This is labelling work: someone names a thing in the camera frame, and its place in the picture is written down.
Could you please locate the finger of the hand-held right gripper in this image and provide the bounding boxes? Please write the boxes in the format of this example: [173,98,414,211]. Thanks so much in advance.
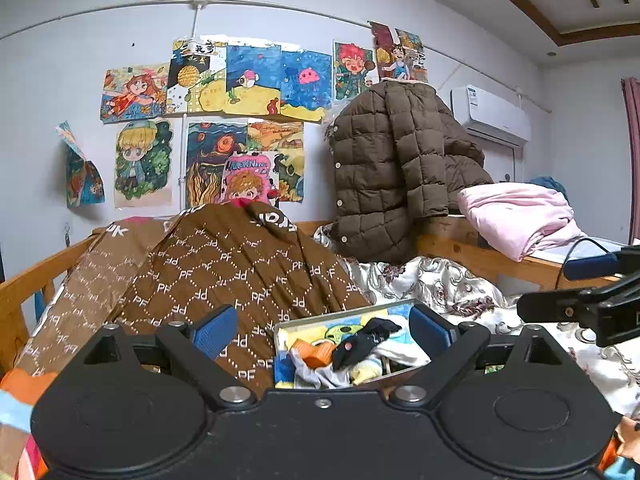
[565,245,640,281]
[517,272,640,322]

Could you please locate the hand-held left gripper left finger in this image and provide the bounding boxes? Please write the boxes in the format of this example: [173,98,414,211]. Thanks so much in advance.
[82,304,261,409]

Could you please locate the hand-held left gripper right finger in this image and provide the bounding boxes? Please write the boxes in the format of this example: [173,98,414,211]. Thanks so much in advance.
[390,304,562,406]

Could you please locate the black sock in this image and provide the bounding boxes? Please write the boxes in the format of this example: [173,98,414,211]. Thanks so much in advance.
[332,317,402,372]

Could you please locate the yellow cloth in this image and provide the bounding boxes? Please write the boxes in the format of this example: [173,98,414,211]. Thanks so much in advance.
[350,360,384,384]

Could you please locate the cartoon print tin box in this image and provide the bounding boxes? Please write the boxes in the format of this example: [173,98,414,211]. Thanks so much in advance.
[272,299,432,392]

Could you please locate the orange sock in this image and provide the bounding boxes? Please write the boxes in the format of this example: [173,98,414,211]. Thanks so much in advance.
[292,339,334,369]

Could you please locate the white cloth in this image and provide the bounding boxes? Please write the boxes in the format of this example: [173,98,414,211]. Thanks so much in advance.
[290,352,362,389]

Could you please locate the light blue mattress sheet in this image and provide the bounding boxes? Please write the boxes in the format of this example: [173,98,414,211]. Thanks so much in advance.
[530,235,640,268]

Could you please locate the white floral satin quilt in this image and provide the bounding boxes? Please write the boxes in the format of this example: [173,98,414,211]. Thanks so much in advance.
[315,225,640,417]

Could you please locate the brown patterned quilt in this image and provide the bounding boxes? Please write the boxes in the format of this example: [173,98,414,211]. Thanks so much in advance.
[15,200,374,396]

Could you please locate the pink blanket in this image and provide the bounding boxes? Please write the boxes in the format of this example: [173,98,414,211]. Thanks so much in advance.
[457,182,584,262]

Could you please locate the blue cloth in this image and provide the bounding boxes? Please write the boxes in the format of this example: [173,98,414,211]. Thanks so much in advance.
[529,176,570,198]

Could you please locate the pink curtain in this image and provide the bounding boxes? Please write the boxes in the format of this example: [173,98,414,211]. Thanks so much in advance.
[621,77,640,241]

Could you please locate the pink cartoon girl drawing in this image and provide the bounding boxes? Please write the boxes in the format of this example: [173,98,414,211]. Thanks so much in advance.
[220,152,281,207]

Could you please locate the brown puffer jacket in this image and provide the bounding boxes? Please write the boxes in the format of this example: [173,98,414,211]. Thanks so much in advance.
[325,80,496,266]

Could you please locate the white air conditioner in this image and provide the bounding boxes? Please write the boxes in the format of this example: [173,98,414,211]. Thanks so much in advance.
[449,85,532,147]

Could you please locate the blond child drawing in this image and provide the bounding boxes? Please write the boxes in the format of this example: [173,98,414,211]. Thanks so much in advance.
[113,118,174,209]

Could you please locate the crumpled paper drawing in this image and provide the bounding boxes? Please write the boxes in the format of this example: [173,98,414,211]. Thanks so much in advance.
[55,120,106,208]

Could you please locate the orange landscape drawing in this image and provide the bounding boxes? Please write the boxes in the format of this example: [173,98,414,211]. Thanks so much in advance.
[247,120,305,202]

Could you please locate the red haired girl drawing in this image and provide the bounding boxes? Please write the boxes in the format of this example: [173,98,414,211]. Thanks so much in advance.
[100,63,169,124]

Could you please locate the blue sea fish drawing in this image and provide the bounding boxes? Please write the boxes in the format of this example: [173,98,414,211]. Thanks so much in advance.
[225,43,282,116]

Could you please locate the yellow pineapple drawing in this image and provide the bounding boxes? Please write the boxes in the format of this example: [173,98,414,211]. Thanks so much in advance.
[167,37,229,114]

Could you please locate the pink jellyfish drawing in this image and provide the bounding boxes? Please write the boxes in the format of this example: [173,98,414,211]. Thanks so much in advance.
[279,47,334,122]

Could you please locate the red haired boy drawing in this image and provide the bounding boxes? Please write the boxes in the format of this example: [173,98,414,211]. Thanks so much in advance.
[333,40,376,104]

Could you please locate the black cable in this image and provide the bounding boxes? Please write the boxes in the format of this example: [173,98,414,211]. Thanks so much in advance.
[554,236,628,291]

